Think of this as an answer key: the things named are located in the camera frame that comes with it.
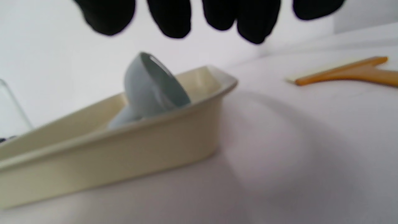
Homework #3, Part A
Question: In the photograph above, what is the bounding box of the person's right hand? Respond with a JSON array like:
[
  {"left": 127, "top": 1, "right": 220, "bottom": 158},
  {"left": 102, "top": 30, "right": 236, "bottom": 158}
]
[{"left": 73, "top": 0, "right": 345, "bottom": 44}]

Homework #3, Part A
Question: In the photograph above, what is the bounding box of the orange brush with white bristles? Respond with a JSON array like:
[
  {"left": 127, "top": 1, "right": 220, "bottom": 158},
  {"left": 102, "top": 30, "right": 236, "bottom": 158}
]
[{"left": 286, "top": 56, "right": 398, "bottom": 87}]

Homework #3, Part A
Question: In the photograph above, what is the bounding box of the light blue funnel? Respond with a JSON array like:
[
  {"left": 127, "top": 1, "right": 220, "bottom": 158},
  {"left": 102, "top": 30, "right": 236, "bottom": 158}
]
[{"left": 108, "top": 52, "right": 191, "bottom": 129}]

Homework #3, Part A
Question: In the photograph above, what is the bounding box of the beige baking tray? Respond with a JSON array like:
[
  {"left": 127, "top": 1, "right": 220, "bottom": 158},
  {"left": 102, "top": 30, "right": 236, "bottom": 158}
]
[{"left": 0, "top": 65, "right": 238, "bottom": 209}]

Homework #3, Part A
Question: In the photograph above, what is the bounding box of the clear glass jar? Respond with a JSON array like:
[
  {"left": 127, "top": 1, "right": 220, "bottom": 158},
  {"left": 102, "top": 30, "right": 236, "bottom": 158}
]
[{"left": 0, "top": 78, "right": 33, "bottom": 143}]

